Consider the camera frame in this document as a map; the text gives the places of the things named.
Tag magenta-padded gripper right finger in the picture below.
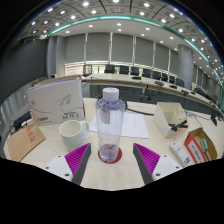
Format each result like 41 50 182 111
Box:
132 142 184 186

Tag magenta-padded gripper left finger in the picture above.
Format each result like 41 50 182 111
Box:
43 142 92 186

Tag clear plastic water bottle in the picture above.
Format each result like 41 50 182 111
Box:
95 87 127 164

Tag white ceramic mug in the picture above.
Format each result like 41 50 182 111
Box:
58 119 90 152

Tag flat round red coaster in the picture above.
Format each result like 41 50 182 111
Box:
97 147 123 165

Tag white remote control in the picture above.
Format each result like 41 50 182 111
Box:
169 141 192 167

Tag white paper sheet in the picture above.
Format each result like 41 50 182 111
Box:
88 110 150 140

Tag beige open organizer box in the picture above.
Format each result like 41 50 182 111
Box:
152 101 189 139

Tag black marker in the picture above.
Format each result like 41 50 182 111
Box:
168 119 189 132

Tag red-edged open cardboard box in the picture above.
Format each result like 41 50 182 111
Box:
183 126 219 165

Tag small teal eraser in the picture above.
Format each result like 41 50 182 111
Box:
200 138 209 153

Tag white copy paper box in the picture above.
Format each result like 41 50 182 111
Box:
26 77 85 127

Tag black power strip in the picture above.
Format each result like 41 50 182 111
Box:
12 110 34 129

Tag long curved conference desk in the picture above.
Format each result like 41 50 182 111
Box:
81 73 223 116

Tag row of black office chairs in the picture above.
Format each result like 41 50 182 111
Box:
103 63 214 98

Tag round ceiling lights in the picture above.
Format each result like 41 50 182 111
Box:
29 0 224 78

